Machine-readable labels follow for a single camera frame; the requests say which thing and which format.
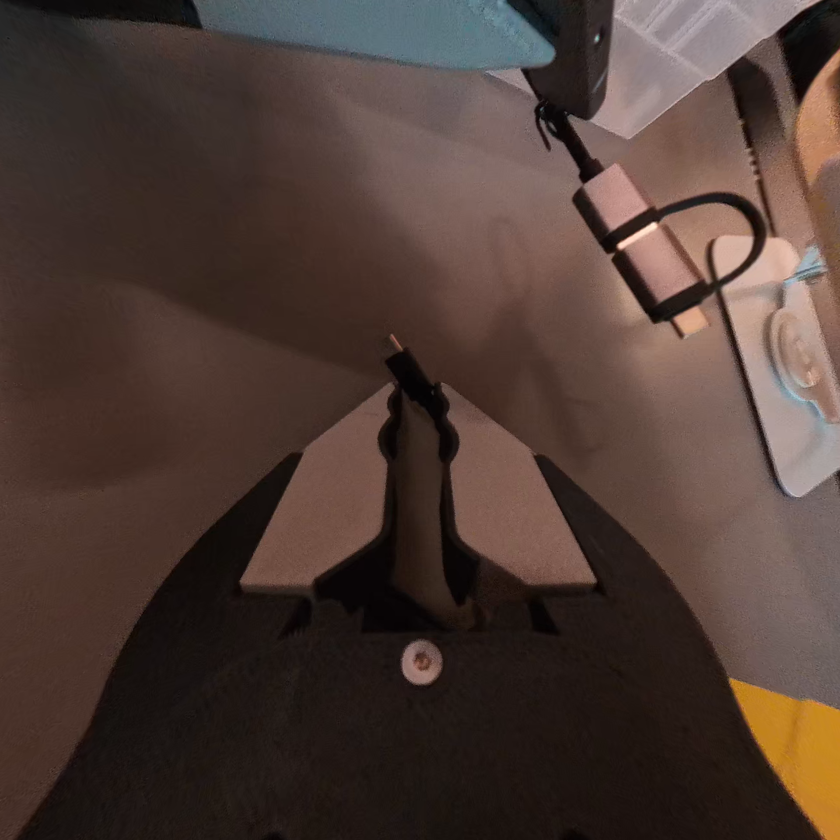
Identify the clear plastic storage bin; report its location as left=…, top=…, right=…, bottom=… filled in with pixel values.
left=486, top=0, right=818, bottom=140

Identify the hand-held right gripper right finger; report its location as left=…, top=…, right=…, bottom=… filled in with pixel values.
left=434, top=382, right=598, bottom=605

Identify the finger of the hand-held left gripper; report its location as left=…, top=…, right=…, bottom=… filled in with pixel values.
left=197, top=0, right=559, bottom=72

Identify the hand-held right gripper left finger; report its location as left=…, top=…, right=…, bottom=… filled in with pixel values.
left=239, top=382, right=398, bottom=597

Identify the black usb-c cable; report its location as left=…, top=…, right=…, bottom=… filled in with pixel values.
left=384, top=333, right=444, bottom=411

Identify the yellow plastic bin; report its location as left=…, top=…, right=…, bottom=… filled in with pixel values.
left=728, top=679, right=840, bottom=840

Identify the silver monitor with stand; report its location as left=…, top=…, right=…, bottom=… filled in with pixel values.
left=705, top=235, right=840, bottom=497

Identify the dark grey usb hub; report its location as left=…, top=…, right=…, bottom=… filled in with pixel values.
left=521, top=0, right=611, bottom=120

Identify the grey adapter plug with tether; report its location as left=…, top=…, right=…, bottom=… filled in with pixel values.
left=535, top=101, right=767, bottom=341

